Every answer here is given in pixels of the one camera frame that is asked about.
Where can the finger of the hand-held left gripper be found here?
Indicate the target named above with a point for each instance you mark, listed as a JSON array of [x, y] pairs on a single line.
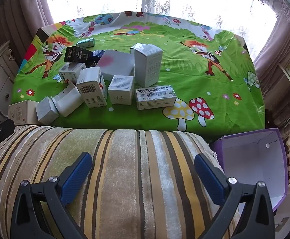
[[0, 130]]

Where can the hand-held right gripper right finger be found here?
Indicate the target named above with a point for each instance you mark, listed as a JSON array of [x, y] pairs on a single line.
[[209, 176]]

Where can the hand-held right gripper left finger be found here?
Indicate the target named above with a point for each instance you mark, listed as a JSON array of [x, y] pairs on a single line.
[[75, 176]]

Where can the cream white box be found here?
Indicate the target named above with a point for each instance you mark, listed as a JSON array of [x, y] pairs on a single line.
[[20, 112]]

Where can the purple cardboard box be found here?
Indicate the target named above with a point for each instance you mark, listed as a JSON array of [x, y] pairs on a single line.
[[254, 169]]

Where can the small white cube box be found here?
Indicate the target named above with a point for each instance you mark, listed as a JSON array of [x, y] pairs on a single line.
[[45, 110]]

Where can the white box with logo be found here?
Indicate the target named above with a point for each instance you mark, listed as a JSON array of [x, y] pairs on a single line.
[[70, 73]]

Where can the white box with barcode label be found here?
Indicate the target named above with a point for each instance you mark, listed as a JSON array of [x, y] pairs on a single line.
[[90, 87]]

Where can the long white box black print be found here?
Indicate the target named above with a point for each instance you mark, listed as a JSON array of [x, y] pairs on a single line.
[[156, 97]]

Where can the white box printed text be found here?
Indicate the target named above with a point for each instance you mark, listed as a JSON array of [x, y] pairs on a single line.
[[121, 89]]

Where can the black box gold print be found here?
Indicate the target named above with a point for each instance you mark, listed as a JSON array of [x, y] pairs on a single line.
[[76, 54]]

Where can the grey box pink stain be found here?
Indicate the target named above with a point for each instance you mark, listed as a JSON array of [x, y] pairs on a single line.
[[116, 67]]

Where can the dark blue box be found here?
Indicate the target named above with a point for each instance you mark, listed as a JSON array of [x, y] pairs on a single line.
[[97, 56]]

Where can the small teal box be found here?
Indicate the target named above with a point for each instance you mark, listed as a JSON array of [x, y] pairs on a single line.
[[86, 42]]

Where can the tall grey-white box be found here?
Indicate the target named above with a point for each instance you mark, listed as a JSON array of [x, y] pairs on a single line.
[[147, 67]]

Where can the striped plush cushion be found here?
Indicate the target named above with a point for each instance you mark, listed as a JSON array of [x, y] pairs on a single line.
[[135, 179]]

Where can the green cartoon bedsheet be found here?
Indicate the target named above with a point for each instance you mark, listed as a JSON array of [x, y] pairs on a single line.
[[184, 79]]

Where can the mauve curtain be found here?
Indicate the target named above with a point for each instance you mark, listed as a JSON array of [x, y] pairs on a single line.
[[23, 17], [276, 47]]

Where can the white lace curtain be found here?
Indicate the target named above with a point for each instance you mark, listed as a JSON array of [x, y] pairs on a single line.
[[184, 0]]

